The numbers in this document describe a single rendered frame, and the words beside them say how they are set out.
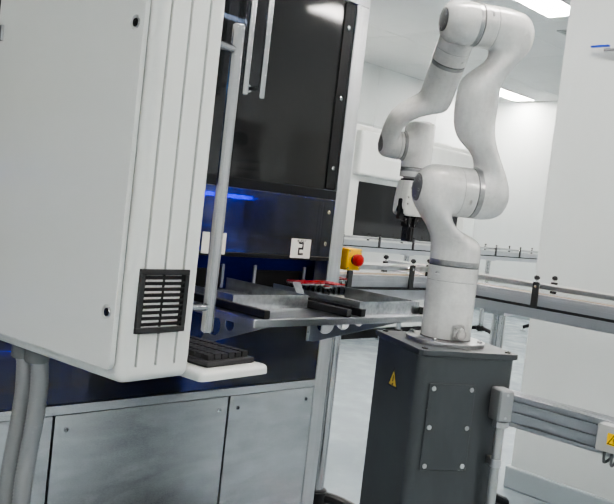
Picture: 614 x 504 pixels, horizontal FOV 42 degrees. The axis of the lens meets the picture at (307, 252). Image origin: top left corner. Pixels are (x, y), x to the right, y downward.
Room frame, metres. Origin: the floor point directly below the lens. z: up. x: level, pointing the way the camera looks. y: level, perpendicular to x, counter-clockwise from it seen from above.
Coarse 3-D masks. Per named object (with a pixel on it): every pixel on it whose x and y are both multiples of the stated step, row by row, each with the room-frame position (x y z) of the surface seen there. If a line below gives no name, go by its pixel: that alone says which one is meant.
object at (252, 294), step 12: (204, 288) 2.00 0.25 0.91; (228, 288) 2.33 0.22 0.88; (240, 288) 2.29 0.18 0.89; (252, 288) 2.26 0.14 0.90; (264, 288) 2.22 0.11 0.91; (276, 288) 2.19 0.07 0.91; (240, 300) 1.94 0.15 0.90; (252, 300) 1.97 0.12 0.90; (264, 300) 2.00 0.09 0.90; (276, 300) 2.02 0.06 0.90; (288, 300) 2.06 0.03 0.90; (300, 300) 2.09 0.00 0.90
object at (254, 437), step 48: (288, 384) 2.45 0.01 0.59; (0, 432) 1.80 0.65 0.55; (48, 432) 1.88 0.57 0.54; (96, 432) 1.98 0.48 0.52; (144, 432) 2.08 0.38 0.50; (192, 432) 2.19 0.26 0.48; (240, 432) 2.32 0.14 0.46; (288, 432) 2.47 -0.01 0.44; (48, 480) 1.90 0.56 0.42; (96, 480) 1.99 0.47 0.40; (144, 480) 2.09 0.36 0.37; (192, 480) 2.21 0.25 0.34; (240, 480) 2.34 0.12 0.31; (288, 480) 2.48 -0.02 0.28
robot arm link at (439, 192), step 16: (416, 176) 1.89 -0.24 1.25; (432, 176) 1.85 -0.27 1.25; (448, 176) 1.85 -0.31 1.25; (464, 176) 1.86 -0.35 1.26; (416, 192) 1.87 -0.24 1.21; (432, 192) 1.84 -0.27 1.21; (448, 192) 1.84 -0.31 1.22; (464, 192) 1.85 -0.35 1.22; (416, 208) 1.92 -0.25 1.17; (432, 208) 1.85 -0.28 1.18; (448, 208) 1.85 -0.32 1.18; (464, 208) 1.87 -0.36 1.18; (432, 224) 1.88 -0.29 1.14; (448, 224) 1.85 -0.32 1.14; (432, 240) 1.90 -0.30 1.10; (448, 240) 1.86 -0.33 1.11; (464, 240) 1.86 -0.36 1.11; (432, 256) 1.90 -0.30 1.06; (448, 256) 1.86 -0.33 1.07; (464, 256) 1.86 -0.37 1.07
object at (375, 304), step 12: (288, 288) 2.28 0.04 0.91; (348, 288) 2.46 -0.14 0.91; (336, 300) 2.14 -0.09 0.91; (348, 300) 2.11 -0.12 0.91; (360, 300) 2.42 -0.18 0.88; (372, 300) 2.39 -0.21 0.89; (384, 300) 2.36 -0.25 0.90; (396, 300) 2.32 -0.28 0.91; (408, 300) 2.29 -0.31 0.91; (372, 312) 2.12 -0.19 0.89; (384, 312) 2.16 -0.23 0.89; (396, 312) 2.20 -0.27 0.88; (408, 312) 2.24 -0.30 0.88
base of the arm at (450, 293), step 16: (432, 272) 1.89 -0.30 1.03; (448, 272) 1.86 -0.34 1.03; (464, 272) 1.86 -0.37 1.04; (432, 288) 1.88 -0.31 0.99; (448, 288) 1.86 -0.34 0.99; (464, 288) 1.86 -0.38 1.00; (432, 304) 1.88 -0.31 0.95; (448, 304) 1.86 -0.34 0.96; (464, 304) 1.86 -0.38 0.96; (432, 320) 1.87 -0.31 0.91; (448, 320) 1.86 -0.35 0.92; (464, 320) 1.87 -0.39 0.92; (416, 336) 1.88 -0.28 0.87; (432, 336) 1.87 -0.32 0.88; (448, 336) 1.86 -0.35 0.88; (464, 336) 1.85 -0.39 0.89
